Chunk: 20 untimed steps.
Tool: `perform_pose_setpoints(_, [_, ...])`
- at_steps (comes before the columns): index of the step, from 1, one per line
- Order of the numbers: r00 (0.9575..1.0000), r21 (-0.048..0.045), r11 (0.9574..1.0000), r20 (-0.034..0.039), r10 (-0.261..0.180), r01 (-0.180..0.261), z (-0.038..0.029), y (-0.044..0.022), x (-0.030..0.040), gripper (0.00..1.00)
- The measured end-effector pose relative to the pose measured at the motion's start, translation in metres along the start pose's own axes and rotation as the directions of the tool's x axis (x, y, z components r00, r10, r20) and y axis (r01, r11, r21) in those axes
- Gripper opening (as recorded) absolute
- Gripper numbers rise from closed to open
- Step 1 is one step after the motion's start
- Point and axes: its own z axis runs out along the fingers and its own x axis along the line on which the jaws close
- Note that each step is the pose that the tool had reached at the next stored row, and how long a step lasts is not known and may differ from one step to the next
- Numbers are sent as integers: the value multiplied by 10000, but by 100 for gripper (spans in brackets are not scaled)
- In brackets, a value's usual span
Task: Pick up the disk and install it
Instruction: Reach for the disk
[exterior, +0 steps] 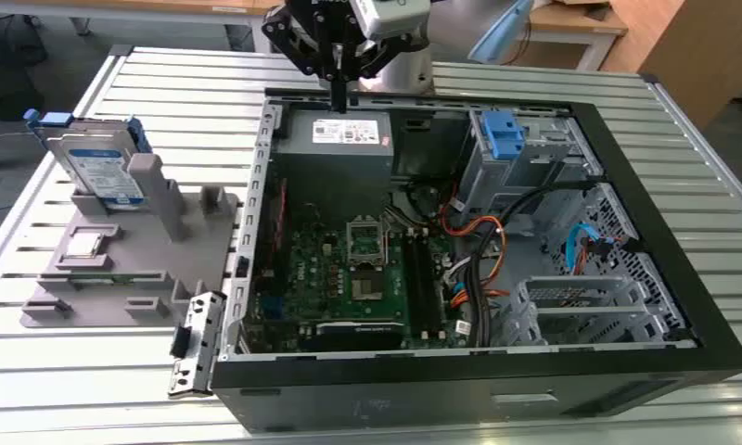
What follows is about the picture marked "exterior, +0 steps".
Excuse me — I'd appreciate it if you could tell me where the wooden desk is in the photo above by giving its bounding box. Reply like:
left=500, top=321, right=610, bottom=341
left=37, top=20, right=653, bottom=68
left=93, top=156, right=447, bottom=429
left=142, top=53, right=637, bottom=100
left=518, top=0, right=631, bottom=71

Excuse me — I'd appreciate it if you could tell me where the CPU socket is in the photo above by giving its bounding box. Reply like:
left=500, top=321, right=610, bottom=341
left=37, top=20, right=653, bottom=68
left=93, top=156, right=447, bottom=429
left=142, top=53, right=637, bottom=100
left=349, top=270, right=389, bottom=302

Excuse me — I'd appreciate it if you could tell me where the grey parts rack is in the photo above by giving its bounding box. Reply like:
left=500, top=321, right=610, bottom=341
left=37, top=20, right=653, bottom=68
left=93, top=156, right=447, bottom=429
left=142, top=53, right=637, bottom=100
left=21, top=154, right=247, bottom=330

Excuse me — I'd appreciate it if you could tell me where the blue data wire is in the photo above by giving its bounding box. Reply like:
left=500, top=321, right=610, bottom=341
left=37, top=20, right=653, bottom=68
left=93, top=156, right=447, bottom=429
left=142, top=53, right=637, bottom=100
left=564, top=223, right=625, bottom=280

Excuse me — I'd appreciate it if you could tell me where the grey-framed desk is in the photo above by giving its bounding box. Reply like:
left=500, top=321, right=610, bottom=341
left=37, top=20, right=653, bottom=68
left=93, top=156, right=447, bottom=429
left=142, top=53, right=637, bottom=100
left=0, top=0, right=285, bottom=53

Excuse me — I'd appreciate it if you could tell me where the black graphics card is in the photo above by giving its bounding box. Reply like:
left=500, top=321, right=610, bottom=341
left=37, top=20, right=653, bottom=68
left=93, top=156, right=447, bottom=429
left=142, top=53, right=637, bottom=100
left=296, top=321, right=408, bottom=352

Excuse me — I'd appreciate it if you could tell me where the black PC case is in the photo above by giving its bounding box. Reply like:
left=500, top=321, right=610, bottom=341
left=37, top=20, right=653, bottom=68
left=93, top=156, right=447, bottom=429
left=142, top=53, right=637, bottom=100
left=209, top=85, right=742, bottom=435

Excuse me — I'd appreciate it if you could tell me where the hinged metal slot bracket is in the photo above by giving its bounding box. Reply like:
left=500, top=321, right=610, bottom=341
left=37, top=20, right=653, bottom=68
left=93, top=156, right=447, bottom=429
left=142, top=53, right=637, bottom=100
left=166, top=290, right=225, bottom=399

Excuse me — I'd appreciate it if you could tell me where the black supply wire bundle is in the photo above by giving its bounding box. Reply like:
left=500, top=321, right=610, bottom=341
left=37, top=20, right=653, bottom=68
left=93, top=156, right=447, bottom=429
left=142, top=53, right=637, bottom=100
left=385, top=180, right=447, bottom=233

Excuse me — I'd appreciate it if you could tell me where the grey power supply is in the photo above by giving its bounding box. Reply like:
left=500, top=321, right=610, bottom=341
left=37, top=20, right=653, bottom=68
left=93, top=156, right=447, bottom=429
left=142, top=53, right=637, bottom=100
left=269, top=109, right=397, bottom=223

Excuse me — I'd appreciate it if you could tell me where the green RAM stick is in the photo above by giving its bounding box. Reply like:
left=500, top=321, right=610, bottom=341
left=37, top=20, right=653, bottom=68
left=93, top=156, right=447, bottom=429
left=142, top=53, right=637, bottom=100
left=66, top=274, right=141, bottom=285

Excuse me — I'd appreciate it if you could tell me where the orange wire bundle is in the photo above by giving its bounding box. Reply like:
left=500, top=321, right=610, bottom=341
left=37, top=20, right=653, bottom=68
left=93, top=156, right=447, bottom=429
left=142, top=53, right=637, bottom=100
left=439, top=215, right=514, bottom=307

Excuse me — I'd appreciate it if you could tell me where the black RAM slot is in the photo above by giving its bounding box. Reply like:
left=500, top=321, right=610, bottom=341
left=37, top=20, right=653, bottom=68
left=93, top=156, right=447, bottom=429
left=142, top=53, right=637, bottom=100
left=420, top=229, right=447, bottom=337
left=405, top=229, right=428, bottom=338

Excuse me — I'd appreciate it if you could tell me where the thick black cable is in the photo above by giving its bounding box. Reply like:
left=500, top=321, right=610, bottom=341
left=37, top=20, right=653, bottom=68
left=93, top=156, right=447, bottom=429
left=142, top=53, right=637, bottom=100
left=466, top=179, right=605, bottom=348

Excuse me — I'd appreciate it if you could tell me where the green motherboard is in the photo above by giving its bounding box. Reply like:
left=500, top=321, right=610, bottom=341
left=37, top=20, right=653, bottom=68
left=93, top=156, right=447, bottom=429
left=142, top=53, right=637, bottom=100
left=245, top=222, right=471, bottom=352

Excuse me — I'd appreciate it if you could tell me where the hard disk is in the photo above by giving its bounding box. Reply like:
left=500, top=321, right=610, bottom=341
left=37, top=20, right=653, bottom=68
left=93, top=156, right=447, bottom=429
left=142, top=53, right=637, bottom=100
left=22, top=108, right=154, bottom=212

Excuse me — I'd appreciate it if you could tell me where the metal socket cover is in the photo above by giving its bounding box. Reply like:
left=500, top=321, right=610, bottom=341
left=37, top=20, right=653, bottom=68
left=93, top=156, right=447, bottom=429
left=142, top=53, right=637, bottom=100
left=344, top=220, right=391, bottom=271

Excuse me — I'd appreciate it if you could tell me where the black mesh trash bin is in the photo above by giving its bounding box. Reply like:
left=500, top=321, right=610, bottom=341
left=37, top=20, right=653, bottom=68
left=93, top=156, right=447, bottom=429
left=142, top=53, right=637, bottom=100
left=0, top=13, right=48, bottom=122

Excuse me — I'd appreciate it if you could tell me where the silver CPU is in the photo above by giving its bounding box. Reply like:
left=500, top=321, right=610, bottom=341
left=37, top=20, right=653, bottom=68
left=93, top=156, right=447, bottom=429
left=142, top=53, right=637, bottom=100
left=64, top=233, right=106, bottom=257

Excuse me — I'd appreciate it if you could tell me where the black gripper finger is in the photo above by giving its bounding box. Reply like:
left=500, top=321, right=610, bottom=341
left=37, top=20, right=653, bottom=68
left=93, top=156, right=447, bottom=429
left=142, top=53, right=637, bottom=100
left=340, top=34, right=428, bottom=113
left=261, top=11, right=347, bottom=112

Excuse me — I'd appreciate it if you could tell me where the metal disk bay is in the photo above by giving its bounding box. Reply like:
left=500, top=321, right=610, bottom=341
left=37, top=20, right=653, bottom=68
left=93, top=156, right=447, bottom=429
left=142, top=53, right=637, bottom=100
left=511, top=274, right=686, bottom=348

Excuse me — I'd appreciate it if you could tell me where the blue plastic drive latch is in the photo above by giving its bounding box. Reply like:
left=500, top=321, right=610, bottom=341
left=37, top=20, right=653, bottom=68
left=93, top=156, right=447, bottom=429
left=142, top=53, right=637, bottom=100
left=480, top=109, right=527, bottom=159

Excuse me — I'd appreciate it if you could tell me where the tall metal drive cage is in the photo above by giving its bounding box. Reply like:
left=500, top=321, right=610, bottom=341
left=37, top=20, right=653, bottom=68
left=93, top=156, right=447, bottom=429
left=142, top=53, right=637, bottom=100
left=459, top=106, right=606, bottom=223

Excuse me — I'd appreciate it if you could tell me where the orange power wire with connector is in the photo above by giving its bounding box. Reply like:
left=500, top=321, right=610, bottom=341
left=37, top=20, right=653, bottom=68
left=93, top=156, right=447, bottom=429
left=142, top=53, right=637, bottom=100
left=579, top=234, right=643, bottom=268

